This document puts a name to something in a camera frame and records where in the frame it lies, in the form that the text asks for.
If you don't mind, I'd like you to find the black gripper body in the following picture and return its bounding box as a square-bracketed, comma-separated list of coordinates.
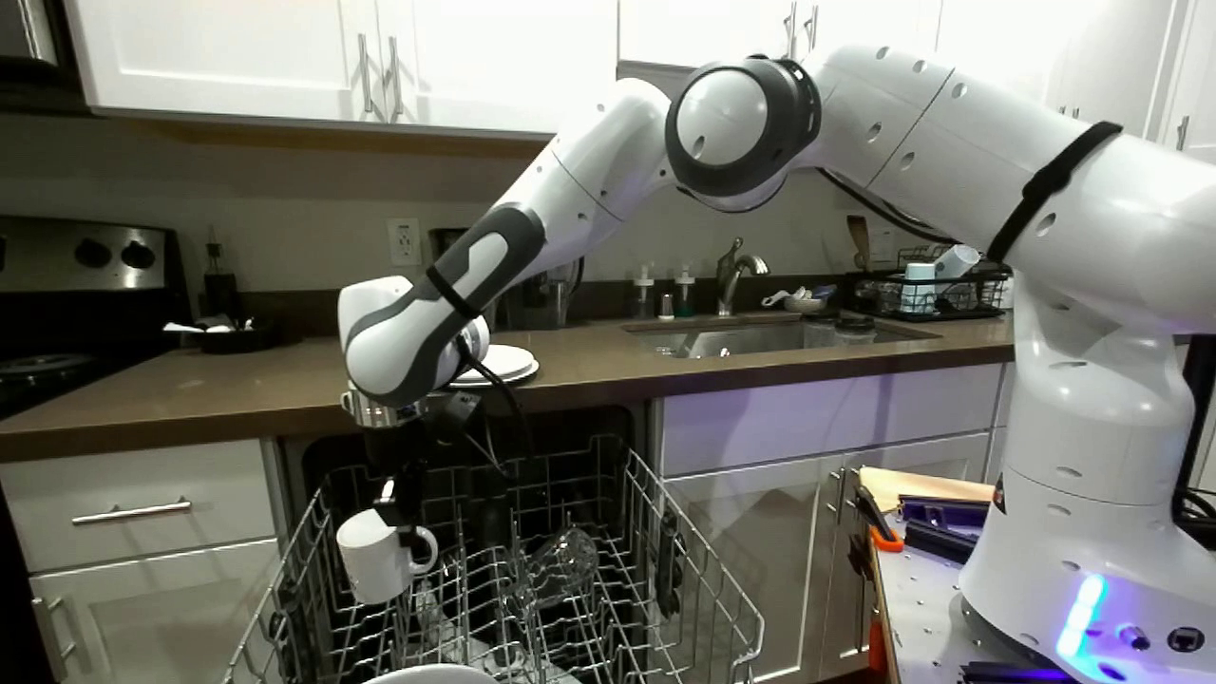
[364, 399, 479, 494]

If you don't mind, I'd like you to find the white mug cup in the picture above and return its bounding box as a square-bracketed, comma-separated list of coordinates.
[331, 504, 443, 609]

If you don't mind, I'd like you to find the open dishwasher door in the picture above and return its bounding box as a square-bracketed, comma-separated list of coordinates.
[650, 357, 1018, 684]

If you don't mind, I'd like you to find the white dinner plate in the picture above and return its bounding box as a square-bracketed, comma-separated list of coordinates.
[450, 341, 543, 384]
[453, 371, 535, 395]

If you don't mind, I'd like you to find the clear glass in rack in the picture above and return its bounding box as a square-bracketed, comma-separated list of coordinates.
[525, 524, 610, 621]

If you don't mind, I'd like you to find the white dish in rack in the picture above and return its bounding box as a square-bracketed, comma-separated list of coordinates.
[364, 661, 503, 684]

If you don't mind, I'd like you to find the black coffee maker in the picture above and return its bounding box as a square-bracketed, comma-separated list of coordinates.
[425, 223, 473, 262]
[497, 250, 590, 331]

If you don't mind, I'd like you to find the black pan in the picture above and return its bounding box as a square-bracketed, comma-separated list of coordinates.
[161, 315, 306, 357]

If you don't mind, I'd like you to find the white cabinet drawer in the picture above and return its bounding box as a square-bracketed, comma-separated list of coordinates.
[0, 438, 284, 578]

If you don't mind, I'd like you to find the white lower cabinet door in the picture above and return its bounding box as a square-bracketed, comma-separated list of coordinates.
[27, 538, 284, 684]

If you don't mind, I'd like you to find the dark glass bottle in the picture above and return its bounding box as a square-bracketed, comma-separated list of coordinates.
[199, 223, 249, 328]

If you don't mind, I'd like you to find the steel sink faucet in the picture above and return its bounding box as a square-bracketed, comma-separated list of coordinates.
[707, 242, 772, 321]

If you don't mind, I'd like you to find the black steel stove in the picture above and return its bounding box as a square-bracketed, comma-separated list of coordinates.
[0, 212, 192, 427]

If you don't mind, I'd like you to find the steel kitchen sink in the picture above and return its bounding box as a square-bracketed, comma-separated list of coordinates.
[625, 315, 942, 366]

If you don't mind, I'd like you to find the wooden dish brush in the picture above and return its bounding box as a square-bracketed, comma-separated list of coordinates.
[845, 212, 877, 277]

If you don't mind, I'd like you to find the light wooden board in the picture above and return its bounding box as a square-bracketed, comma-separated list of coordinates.
[852, 462, 1001, 513]

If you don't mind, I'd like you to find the white plastic container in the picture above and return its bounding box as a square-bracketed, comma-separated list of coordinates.
[897, 257, 942, 321]

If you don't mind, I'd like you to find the robot cart table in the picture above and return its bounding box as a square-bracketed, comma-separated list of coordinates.
[868, 527, 1058, 684]

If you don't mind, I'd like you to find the black clamp tool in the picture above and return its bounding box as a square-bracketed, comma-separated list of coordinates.
[892, 494, 1008, 564]

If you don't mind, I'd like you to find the black dish drying rack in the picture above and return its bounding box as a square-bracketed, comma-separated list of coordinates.
[845, 238, 1018, 322]

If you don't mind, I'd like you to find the steel over-range microwave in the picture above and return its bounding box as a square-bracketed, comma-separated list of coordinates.
[0, 0, 69, 76]

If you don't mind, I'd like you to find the wire dishwasher rack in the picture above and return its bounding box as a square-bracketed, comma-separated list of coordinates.
[277, 404, 678, 684]
[220, 433, 772, 684]

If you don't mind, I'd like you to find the white wall outlet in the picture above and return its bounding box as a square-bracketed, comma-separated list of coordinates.
[386, 212, 425, 270]

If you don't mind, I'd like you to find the silver drawer handle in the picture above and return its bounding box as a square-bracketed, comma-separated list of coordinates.
[69, 494, 199, 531]

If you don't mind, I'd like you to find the silver lower cabinet handle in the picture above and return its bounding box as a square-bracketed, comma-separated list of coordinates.
[36, 589, 84, 678]

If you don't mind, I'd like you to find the silver cabinet handle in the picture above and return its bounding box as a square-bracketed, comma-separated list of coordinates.
[345, 29, 386, 127]
[376, 29, 417, 127]
[36, 589, 84, 678]

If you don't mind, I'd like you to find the orange handled tool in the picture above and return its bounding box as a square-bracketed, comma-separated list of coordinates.
[848, 479, 911, 560]

